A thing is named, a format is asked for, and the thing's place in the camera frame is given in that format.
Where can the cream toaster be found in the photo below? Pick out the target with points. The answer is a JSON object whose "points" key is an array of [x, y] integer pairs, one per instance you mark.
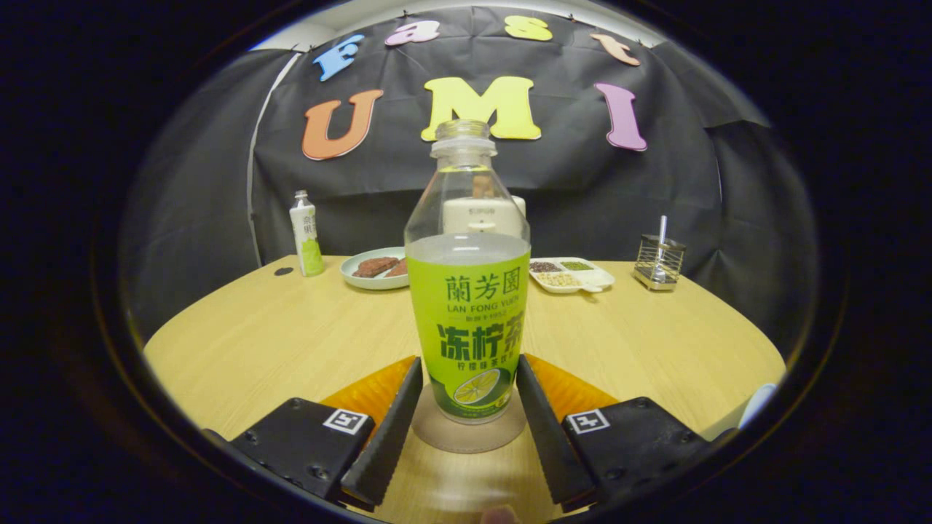
{"points": [[523, 209]]}

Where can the pale green plate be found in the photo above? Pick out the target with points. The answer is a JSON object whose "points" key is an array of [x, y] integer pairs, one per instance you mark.
{"points": [[357, 280]]}

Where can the clear bottle with green label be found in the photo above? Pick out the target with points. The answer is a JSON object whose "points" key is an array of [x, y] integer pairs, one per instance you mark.
{"points": [[470, 327]]}

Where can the wooden table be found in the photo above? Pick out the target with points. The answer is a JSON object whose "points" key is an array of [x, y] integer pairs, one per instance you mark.
{"points": [[255, 342]]}

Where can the small white green bottle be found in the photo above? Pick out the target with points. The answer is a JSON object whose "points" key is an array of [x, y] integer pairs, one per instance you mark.
{"points": [[309, 240]]}

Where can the round brown coaster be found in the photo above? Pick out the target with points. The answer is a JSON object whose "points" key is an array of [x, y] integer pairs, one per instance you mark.
{"points": [[437, 438]]}

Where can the white divided snack tray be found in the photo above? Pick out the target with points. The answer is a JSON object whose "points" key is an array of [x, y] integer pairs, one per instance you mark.
{"points": [[582, 280]]}

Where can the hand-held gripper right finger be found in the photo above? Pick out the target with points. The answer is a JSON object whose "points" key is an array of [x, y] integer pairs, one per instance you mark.
{"points": [[550, 437]]}

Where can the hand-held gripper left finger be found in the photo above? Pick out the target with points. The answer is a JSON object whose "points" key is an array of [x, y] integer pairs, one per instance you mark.
{"points": [[386, 437]]}

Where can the white straw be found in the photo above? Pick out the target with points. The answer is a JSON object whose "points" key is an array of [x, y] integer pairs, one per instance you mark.
{"points": [[662, 227]]}

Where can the brown food piece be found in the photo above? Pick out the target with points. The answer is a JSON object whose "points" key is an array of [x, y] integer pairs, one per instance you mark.
{"points": [[375, 266], [399, 269]]}

